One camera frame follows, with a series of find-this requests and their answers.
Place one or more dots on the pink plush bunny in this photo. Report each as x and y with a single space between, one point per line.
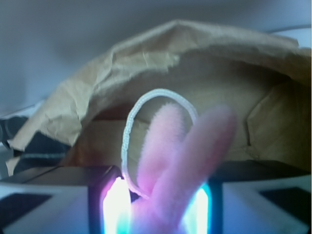
180 152

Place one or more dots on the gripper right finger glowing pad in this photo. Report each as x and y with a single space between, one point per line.
254 205

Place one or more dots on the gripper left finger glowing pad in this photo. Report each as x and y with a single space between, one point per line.
65 200

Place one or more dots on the brown paper bag bin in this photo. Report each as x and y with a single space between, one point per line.
195 85

